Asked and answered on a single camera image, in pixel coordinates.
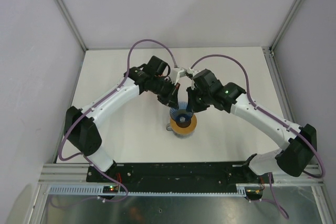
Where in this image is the aluminium frame post right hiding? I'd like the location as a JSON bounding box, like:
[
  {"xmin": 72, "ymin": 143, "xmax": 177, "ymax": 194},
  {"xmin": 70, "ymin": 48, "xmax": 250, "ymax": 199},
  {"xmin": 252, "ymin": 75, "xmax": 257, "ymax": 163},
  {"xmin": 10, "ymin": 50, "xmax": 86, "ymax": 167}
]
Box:
[{"xmin": 269, "ymin": 0, "xmax": 305, "ymax": 52}]

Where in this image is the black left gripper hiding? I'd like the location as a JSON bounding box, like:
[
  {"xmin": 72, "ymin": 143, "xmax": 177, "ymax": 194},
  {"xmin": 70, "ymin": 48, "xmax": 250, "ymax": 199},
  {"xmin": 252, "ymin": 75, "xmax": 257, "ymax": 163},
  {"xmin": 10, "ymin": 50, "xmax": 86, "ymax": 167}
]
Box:
[{"xmin": 150, "ymin": 77, "xmax": 181, "ymax": 110}]

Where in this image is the aluminium front frame rail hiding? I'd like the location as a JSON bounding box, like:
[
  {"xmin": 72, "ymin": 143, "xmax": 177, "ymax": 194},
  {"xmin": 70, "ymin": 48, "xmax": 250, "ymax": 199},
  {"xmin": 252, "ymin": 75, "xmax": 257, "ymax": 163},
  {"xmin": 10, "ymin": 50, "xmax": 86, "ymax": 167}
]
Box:
[{"xmin": 39, "ymin": 163, "xmax": 89, "ymax": 184}]

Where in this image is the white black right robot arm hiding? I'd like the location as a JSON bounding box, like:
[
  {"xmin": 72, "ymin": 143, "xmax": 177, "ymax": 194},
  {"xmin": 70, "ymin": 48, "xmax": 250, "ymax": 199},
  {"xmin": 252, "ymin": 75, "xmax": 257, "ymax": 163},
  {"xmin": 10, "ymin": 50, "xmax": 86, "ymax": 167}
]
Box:
[{"xmin": 186, "ymin": 69, "xmax": 317, "ymax": 183}]

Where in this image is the aluminium frame post left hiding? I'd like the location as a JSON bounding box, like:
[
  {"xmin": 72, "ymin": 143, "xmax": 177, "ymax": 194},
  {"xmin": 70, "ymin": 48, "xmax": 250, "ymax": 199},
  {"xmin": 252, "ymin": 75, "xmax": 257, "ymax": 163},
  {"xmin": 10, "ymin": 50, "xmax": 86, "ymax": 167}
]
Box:
[{"xmin": 54, "ymin": 0, "xmax": 88, "ymax": 52}]

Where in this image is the blue glass cone dripper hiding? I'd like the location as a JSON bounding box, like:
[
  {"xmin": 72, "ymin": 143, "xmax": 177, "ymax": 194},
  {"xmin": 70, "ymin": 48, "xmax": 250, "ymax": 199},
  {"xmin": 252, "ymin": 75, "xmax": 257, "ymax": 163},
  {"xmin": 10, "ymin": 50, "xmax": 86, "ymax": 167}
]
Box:
[{"xmin": 170, "ymin": 101, "xmax": 194, "ymax": 123}]

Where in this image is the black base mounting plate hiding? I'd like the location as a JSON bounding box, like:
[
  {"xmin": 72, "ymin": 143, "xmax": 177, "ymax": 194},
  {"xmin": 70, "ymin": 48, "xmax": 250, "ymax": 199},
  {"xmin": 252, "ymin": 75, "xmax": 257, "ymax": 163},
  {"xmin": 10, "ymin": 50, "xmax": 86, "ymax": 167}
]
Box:
[{"xmin": 86, "ymin": 162, "xmax": 271, "ymax": 194}]

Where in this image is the wooden ring dripper holder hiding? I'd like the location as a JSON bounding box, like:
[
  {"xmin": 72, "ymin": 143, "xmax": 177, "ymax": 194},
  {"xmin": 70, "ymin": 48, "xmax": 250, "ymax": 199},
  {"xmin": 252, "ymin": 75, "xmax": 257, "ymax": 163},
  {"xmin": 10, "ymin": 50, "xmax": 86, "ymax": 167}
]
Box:
[{"xmin": 170, "ymin": 115, "xmax": 197, "ymax": 137}]

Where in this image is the grey slotted cable duct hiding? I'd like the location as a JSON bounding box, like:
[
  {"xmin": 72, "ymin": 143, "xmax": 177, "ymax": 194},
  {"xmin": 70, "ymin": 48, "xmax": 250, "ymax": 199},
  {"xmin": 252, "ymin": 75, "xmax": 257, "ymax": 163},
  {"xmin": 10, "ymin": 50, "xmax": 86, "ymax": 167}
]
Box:
[{"xmin": 46, "ymin": 183, "xmax": 249, "ymax": 196}]

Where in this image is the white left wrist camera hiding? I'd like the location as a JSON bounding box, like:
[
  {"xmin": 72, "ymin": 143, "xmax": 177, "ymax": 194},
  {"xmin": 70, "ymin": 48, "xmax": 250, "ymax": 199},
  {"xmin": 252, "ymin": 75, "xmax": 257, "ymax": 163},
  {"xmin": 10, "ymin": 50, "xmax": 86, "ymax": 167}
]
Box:
[{"xmin": 169, "ymin": 67, "xmax": 187, "ymax": 85}]

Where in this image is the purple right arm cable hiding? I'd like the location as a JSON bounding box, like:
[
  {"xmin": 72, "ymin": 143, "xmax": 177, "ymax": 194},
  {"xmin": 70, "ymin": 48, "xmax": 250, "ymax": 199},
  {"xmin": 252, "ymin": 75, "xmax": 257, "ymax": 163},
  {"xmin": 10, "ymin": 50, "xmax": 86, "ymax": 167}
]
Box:
[{"xmin": 189, "ymin": 54, "xmax": 326, "ymax": 219}]

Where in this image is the aluminium frame post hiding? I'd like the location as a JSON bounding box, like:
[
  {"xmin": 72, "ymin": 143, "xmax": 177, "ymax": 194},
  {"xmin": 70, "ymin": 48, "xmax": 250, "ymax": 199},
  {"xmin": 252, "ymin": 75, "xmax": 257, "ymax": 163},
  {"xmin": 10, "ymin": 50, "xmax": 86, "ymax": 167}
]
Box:
[
  {"xmin": 54, "ymin": 0, "xmax": 88, "ymax": 52},
  {"xmin": 269, "ymin": 0, "xmax": 305, "ymax": 52}
]

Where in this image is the aluminium frame rail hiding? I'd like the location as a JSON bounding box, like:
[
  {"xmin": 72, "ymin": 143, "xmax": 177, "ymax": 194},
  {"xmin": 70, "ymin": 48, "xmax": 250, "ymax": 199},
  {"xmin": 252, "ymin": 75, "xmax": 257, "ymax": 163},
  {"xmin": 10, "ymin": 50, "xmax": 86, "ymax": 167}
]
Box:
[
  {"xmin": 262, "ymin": 47, "xmax": 296, "ymax": 122},
  {"xmin": 39, "ymin": 163, "xmax": 89, "ymax": 184}
]

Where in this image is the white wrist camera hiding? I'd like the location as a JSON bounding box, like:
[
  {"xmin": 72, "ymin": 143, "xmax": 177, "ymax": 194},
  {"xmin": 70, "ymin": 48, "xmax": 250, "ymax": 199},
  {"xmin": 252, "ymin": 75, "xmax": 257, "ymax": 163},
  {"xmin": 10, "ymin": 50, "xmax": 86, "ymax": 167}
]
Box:
[
  {"xmin": 186, "ymin": 68, "xmax": 200, "ymax": 90},
  {"xmin": 169, "ymin": 67, "xmax": 187, "ymax": 85}
]

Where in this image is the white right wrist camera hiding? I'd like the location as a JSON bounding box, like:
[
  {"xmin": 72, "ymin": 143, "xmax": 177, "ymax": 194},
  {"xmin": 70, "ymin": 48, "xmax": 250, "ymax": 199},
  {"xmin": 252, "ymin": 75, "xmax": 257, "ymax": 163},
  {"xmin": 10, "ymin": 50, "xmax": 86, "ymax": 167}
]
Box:
[{"xmin": 186, "ymin": 68, "xmax": 200, "ymax": 90}]

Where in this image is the clear glass coffee server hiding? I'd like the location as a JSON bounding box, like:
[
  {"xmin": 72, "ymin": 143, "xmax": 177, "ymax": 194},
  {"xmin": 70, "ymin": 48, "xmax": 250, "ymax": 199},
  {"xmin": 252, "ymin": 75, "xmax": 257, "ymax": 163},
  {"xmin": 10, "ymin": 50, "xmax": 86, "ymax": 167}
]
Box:
[{"xmin": 166, "ymin": 123, "xmax": 195, "ymax": 138}]

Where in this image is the aluminium frame rail right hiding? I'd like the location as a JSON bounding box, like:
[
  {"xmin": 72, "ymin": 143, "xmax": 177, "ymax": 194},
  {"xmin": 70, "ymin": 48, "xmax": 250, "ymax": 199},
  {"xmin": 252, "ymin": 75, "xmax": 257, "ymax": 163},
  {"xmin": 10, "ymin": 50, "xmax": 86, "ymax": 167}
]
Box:
[{"xmin": 262, "ymin": 47, "xmax": 296, "ymax": 122}]

